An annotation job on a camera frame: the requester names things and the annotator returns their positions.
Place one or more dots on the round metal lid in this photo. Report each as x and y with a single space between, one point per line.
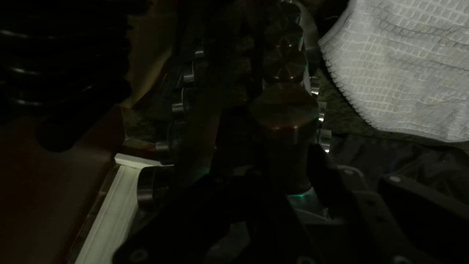
287 126

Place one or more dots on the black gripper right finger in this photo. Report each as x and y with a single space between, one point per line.
416 224

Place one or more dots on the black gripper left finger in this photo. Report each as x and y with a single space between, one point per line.
210 224

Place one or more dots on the black fabric curtain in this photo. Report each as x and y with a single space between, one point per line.
391 155

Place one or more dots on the white plastic container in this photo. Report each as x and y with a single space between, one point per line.
112 210

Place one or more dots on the grey waffle weave towel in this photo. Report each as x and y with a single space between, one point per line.
405 67

